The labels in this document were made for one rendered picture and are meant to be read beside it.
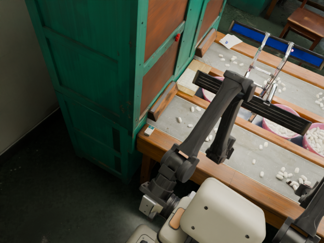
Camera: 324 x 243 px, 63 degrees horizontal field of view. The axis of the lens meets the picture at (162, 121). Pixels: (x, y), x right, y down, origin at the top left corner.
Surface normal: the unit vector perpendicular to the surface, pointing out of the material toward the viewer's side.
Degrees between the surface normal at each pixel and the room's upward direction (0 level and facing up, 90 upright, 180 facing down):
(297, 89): 0
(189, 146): 34
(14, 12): 90
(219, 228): 48
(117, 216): 0
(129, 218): 0
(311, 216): 30
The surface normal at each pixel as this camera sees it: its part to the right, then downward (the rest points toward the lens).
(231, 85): -0.40, -0.27
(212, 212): -0.34, 0.09
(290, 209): 0.11, -0.57
